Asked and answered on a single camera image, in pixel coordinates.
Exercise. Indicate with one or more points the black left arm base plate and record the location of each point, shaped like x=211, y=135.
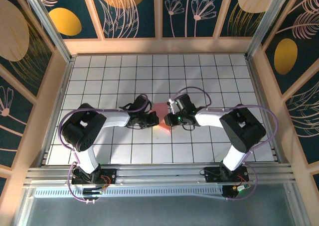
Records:
x=109, y=173

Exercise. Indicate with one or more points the pink paper sheet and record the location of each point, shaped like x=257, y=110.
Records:
x=160, y=109

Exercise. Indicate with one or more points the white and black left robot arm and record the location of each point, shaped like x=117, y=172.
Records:
x=114, y=119

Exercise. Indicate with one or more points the aluminium side rail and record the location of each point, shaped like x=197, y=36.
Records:
x=259, y=86
x=64, y=79

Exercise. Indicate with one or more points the long aluminium mounting rail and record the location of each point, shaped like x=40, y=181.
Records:
x=159, y=173

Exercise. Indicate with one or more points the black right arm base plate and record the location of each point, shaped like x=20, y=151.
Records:
x=211, y=175

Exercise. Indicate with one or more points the yellow oval fern wall panel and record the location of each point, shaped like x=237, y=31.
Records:
x=285, y=56

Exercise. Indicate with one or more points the single flower wall panel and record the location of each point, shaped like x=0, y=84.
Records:
x=10, y=126

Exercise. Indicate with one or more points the yellow ovals wall panel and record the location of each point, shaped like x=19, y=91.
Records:
x=64, y=22

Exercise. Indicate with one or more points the aluminium corner post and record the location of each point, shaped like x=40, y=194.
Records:
x=48, y=27
x=265, y=24

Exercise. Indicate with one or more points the large beige disc wall panel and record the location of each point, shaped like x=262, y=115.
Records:
x=12, y=32

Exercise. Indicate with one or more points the flower outlines wall panel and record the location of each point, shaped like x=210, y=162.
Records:
x=189, y=24

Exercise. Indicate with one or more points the leaf outlines wall panel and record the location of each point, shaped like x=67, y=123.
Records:
x=306, y=116

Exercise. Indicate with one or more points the black controller board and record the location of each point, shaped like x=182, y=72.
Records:
x=230, y=192
x=92, y=191

